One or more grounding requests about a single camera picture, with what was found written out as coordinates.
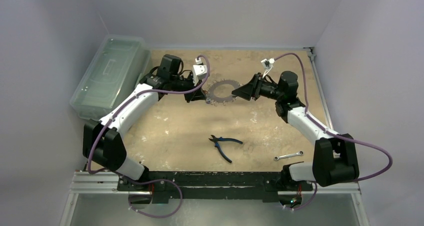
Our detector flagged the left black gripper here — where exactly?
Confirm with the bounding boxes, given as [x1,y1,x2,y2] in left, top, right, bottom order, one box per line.
[170,73,207,103]

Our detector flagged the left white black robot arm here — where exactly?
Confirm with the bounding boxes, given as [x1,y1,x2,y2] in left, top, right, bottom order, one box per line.
[82,54,211,191]

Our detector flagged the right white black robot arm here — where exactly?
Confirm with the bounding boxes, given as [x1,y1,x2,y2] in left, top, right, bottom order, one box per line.
[231,71,360,190]

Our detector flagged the small silver wrench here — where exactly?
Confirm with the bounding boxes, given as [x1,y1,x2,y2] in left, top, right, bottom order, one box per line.
[273,151,304,161]

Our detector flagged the translucent green plastic box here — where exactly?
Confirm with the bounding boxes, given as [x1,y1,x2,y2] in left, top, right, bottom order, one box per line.
[69,34,152,120]

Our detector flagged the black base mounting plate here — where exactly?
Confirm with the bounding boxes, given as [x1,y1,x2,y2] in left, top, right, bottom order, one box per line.
[117,171,313,204]

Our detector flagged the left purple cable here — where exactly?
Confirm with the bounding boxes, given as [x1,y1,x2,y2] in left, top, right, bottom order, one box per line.
[86,54,211,219]

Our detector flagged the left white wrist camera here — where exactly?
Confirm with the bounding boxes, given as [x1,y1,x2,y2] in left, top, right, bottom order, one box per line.
[192,58,208,85]

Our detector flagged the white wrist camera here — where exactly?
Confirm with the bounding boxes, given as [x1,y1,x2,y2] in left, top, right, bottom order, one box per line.
[192,58,208,85]
[261,58,275,78]

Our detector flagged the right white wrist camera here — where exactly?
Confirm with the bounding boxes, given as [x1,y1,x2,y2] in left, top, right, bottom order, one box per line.
[261,58,275,78]

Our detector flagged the blue handled pliers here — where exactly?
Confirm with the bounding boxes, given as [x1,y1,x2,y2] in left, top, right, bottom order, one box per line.
[208,135,244,164]

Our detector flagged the aluminium frame rail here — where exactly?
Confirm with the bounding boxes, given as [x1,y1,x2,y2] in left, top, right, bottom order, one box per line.
[60,172,369,226]

